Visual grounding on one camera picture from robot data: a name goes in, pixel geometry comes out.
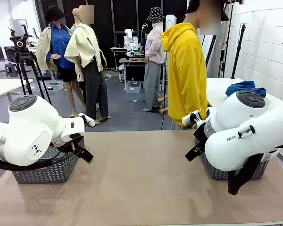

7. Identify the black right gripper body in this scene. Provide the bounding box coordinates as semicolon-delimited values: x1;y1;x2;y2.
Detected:
193;123;208;151

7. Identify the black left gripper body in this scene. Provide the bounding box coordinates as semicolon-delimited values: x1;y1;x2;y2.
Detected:
68;138;86;155

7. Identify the grey woven plastic basket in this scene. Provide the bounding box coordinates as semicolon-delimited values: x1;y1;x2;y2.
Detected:
12;137;85;185
194;137;270;181

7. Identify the person in yellow hoodie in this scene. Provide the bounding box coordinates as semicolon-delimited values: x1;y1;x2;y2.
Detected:
161;0;229;130

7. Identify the clear plastic storage bin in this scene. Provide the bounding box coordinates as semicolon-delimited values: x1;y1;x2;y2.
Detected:
125;81;142;94

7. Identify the black light stand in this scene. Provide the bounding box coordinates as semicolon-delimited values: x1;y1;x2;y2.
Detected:
218;0;234;78

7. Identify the black tripod pole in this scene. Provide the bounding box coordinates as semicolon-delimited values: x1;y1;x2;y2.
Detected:
230;23;247;80

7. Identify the white desk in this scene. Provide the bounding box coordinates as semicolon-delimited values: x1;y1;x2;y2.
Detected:
0;79;35;103

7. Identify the mannequin with cream jacket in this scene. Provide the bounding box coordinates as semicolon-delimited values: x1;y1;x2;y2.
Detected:
64;4;112;125

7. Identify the background work table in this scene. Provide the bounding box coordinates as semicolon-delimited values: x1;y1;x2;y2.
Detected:
119;57;147;91

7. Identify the mannequin with blue shirt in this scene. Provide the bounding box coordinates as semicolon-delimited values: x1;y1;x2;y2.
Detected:
35;5;85;118

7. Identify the mannequin with pink sweater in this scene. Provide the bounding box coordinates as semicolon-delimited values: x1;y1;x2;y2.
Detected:
142;7;167;113

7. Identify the grey stool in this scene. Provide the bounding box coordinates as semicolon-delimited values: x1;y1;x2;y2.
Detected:
4;63;18;78

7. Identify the small white background robot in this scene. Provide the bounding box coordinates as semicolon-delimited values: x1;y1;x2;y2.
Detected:
124;28;139;50

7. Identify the white tower fan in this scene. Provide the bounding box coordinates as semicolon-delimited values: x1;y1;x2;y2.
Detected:
165;14;177;31

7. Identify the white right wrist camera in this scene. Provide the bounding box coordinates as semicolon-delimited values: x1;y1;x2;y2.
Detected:
182;110;204;125

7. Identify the black camera tripod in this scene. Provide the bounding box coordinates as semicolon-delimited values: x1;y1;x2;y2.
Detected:
8;24;52;105

